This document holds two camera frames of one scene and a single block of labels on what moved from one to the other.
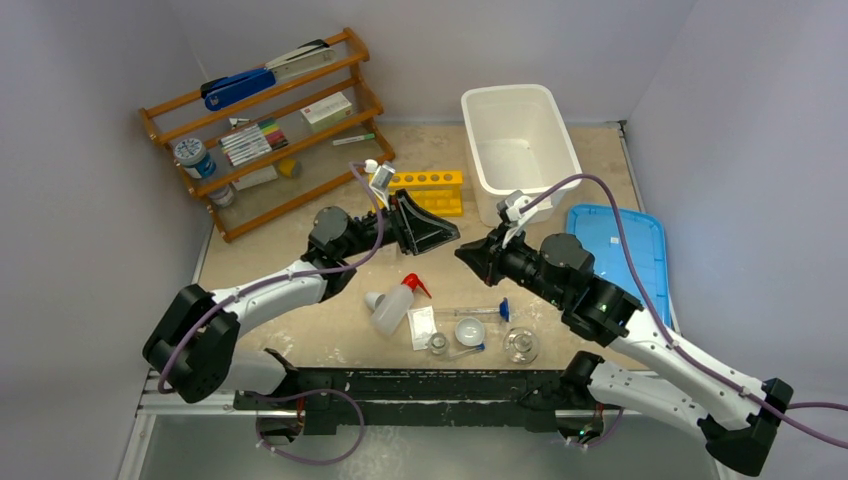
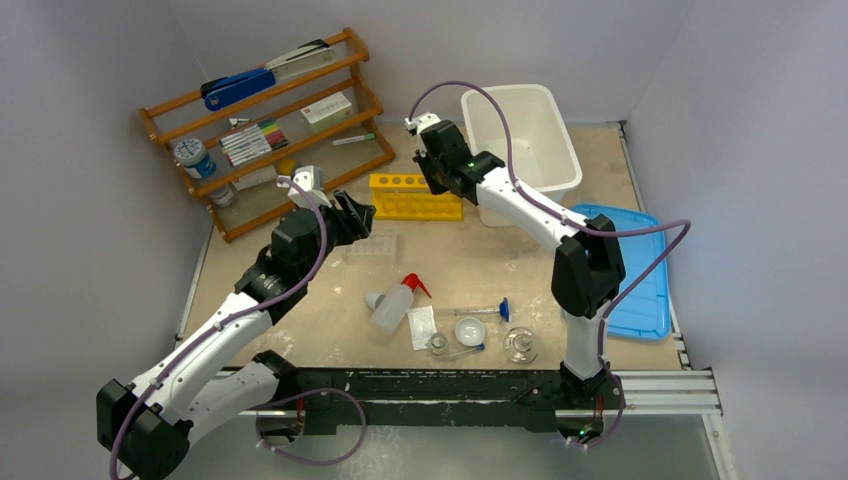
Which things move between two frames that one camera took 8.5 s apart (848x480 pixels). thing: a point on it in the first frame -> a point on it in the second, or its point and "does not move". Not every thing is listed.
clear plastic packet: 422,326 does not move
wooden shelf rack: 270,137 does not move
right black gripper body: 494,254 -> 428,167
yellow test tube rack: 433,192 does not move
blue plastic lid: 598,229 does not move
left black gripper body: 405,231 -> 342,231
